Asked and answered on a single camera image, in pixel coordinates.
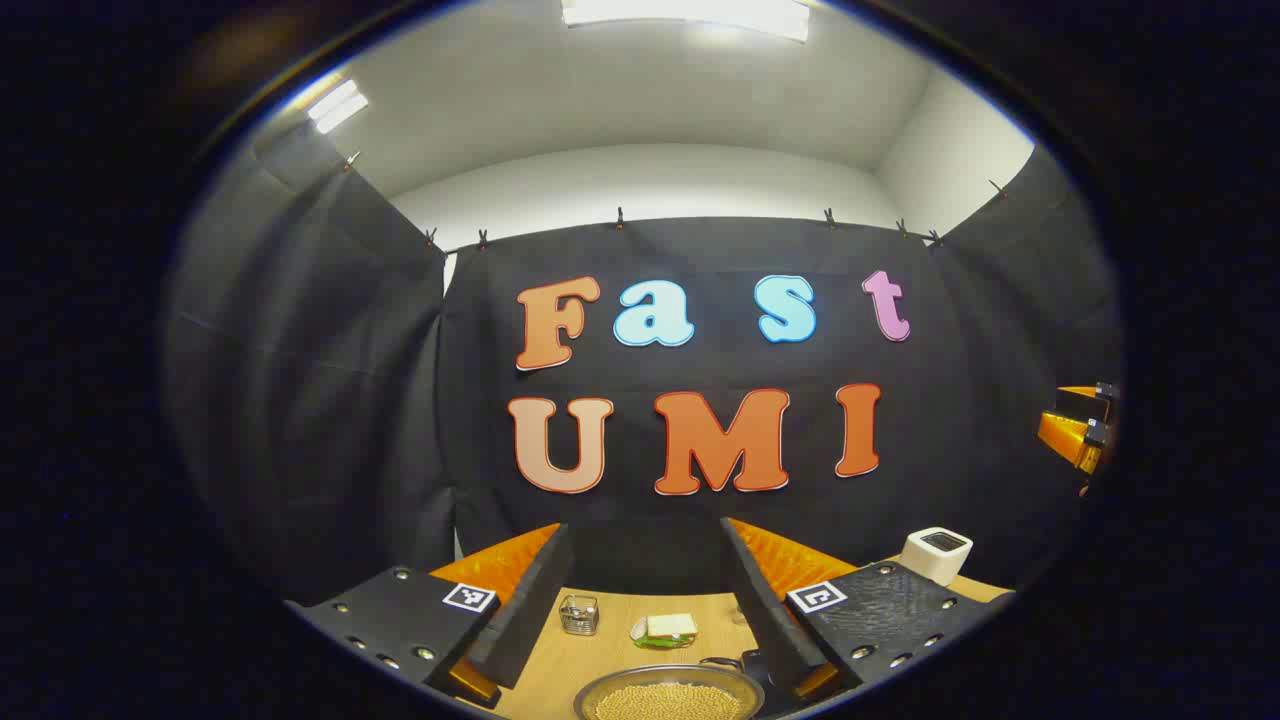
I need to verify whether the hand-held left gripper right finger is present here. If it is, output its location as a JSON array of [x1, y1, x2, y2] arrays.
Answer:
[[720, 517, 1016, 701]]

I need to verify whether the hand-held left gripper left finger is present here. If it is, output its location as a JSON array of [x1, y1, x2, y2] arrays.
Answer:
[[285, 522, 576, 711]]

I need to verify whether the stainless steel pot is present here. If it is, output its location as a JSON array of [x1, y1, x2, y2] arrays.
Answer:
[[572, 655, 766, 720]]

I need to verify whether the pile of soybeans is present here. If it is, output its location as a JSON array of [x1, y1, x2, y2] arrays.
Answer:
[[594, 683, 745, 720]]

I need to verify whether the white plate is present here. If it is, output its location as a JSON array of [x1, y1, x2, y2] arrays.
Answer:
[[630, 617, 699, 649]]

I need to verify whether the white toaster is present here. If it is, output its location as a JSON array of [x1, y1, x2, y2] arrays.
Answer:
[[899, 527, 974, 588]]

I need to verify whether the row of black clips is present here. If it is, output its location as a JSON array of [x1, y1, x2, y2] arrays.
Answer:
[[345, 150, 1006, 251]]

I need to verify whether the ceiling light panel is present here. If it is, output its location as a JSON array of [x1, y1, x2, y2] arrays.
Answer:
[[305, 78, 369, 135], [560, 0, 811, 43]]

